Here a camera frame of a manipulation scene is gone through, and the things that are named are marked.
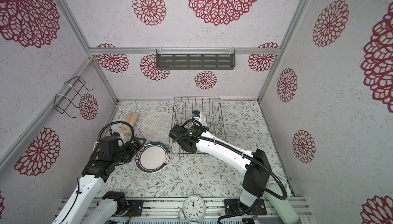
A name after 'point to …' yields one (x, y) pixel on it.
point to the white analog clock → (194, 209)
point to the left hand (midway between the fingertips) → (142, 147)
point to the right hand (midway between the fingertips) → (203, 128)
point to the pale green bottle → (287, 210)
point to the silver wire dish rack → (211, 109)
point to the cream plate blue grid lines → (155, 126)
